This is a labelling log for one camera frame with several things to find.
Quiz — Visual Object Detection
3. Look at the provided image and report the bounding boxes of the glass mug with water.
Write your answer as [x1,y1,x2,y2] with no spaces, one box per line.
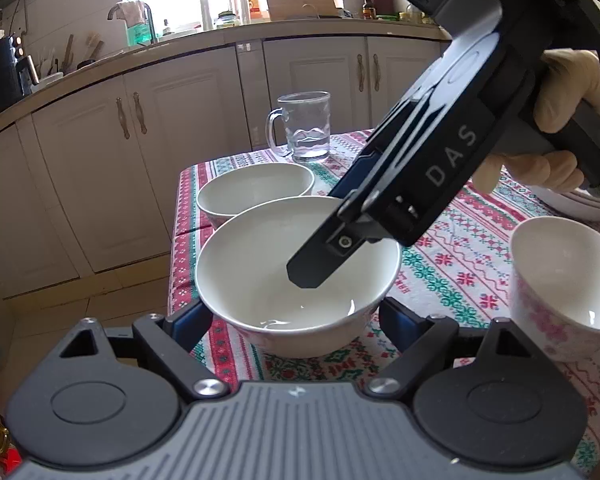
[265,90,332,164]

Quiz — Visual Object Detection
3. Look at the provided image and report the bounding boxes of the patterned tablecloth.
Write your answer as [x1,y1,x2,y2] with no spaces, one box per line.
[168,150,600,476]

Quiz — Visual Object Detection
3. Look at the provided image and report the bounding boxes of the white flower plate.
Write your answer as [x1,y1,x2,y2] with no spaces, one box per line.
[530,186,600,221]

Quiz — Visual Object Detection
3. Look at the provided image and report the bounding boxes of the white bowl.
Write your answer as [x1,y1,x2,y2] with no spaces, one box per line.
[508,216,600,363]
[197,162,315,229]
[195,196,401,359]

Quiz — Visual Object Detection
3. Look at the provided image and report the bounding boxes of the gloved right hand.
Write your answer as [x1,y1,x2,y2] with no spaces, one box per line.
[471,48,600,196]

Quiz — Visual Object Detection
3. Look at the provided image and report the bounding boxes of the white kitchen cabinets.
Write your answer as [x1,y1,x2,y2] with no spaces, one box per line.
[0,36,443,296]

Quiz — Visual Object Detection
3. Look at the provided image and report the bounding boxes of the wooden cutting board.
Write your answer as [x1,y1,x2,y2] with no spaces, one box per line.
[266,0,339,21]

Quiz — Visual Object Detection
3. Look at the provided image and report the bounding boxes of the dark sauce bottle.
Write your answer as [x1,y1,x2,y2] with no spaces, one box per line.
[362,0,377,20]

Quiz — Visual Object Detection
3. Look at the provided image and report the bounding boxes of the black electric kettle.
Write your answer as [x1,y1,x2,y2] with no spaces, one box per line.
[0,36,40,114]

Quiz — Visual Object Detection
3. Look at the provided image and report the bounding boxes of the kitchen faucet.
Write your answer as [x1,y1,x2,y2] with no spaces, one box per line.
[107,0,158,47]

